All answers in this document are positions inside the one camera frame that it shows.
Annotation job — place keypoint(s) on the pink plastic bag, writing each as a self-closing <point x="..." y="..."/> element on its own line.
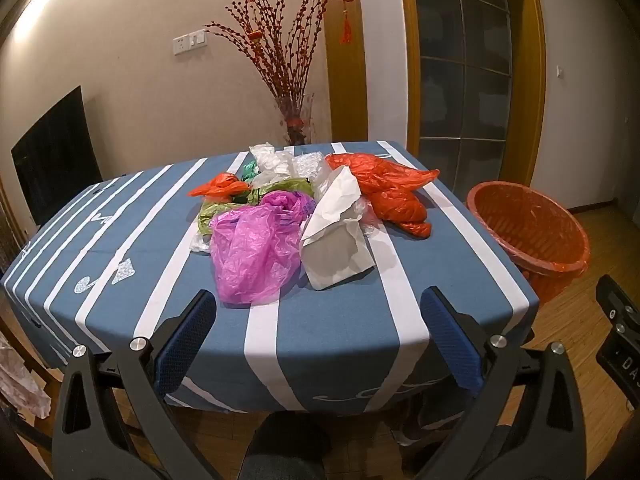
<point x="250" y="250"/>

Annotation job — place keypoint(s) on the wooden door frame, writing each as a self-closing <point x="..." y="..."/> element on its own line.
<point x="530" y="85"/>

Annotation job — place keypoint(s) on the knotted clear plastic bag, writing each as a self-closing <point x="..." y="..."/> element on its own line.
<point x="270" y="160"/>

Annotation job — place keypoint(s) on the white paper bag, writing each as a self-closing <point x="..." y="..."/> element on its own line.
<point x="332" y="255"/>

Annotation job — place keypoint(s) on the white patterned plastic bag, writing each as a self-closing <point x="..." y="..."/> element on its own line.
<point x="20" y="385"/>

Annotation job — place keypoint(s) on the orange plastic waste basket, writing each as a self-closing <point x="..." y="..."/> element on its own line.
<point x="530" y="230"/>

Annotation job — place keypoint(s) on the small orange plastic bag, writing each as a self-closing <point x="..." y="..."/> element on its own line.
<point x="220" y="187"/>

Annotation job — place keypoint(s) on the glass panel door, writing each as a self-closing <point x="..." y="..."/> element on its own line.
<point x="460" y="60"/>

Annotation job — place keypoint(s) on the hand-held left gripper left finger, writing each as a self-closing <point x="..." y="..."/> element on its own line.
<point x="185" y="340"/>

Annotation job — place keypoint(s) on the small clear plastic scrap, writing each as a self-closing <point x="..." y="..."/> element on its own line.
<point x="199" y="244"/>

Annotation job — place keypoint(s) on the large orange-red plastic bag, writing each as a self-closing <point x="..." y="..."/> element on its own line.
<point x="395" y="195"/>

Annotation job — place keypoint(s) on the olive green plastic bag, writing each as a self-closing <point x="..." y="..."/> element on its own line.
<point x="210" y="215"/>

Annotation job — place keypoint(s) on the blue white striped tablecloth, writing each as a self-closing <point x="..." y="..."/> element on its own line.
<point x="125" y="240"/>

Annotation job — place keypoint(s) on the white wall switch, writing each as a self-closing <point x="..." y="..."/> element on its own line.
<point x="198" y="39"/>

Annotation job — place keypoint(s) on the clear bubble wrap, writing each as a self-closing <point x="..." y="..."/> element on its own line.
<point x="307" y="165"/>

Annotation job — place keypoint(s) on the red berry branches bunch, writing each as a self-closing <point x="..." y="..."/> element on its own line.
<point x="280" y="60"/>

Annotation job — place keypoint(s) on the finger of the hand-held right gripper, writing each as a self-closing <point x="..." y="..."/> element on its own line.
<point x="612" y="305"/>

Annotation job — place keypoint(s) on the white wall socket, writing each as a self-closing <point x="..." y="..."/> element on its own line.
<point x="180" y="45"/>

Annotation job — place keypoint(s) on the glass floor vase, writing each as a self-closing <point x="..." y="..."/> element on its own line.
<point x="295" y="130"/>

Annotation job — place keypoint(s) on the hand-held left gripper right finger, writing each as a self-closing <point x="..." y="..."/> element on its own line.
<point x="450" y="340"/>

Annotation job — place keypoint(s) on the thin clear plastic film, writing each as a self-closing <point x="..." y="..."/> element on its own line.
<point x="365" y="210"/>

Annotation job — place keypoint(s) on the shiny green plastic bag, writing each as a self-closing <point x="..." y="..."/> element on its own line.
<point x="250" y="170"/>

